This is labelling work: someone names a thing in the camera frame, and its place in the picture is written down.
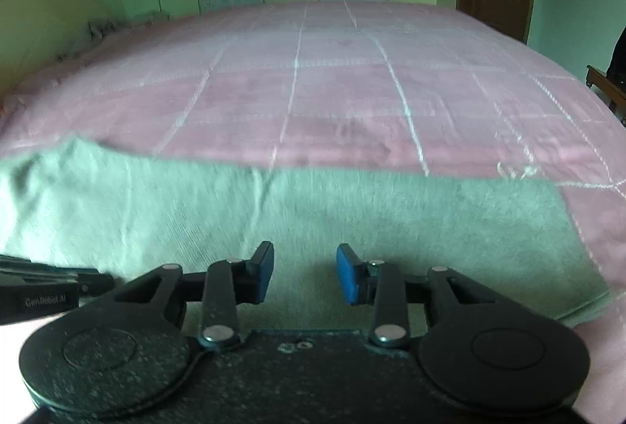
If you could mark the dark cloth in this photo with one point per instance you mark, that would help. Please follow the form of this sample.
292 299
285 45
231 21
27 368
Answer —
617 55

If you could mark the wooden furniture piece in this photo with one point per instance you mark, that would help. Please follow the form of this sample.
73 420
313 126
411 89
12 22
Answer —
606 86

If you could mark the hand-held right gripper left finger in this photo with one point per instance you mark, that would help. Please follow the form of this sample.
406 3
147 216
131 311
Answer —
261 275

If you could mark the pink checked bedspread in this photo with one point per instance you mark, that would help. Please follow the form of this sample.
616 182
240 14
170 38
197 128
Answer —
342 101

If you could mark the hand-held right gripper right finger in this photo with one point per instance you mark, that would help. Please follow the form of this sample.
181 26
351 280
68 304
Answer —
348 275

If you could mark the grey-green pants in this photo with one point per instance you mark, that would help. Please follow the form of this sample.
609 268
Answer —
303 213

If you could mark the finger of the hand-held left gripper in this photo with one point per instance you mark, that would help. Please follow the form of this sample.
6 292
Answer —
95 283

